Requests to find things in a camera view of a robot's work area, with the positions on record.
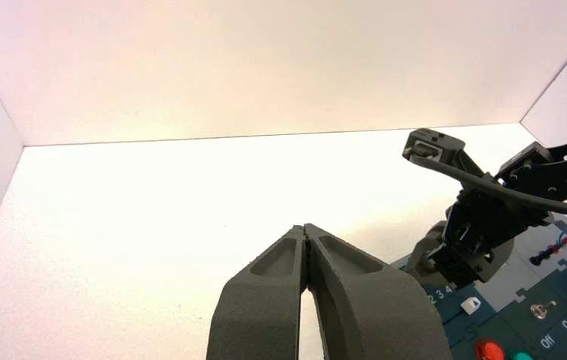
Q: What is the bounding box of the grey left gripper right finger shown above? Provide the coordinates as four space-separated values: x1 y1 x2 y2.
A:
304 223 455 360

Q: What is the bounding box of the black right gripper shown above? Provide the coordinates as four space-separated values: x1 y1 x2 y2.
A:
405 172 555 290

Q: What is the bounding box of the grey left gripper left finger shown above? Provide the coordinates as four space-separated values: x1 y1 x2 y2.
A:
206 224 309 360

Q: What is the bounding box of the white slider knob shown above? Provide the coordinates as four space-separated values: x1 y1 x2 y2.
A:
460 297 482 316

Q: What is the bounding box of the dark teal grey control box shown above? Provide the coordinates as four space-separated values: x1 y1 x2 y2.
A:
391 213 567 360

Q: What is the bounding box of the red round push button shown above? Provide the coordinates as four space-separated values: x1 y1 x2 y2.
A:
472 339 506 360

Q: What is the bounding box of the black camera cable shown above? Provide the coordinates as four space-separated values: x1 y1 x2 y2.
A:
409 152 567 220

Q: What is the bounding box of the black jumper cable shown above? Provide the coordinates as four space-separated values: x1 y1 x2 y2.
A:
529 247 561 267

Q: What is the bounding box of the silver metal toggle switch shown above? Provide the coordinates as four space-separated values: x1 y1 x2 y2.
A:
530 300 558 320

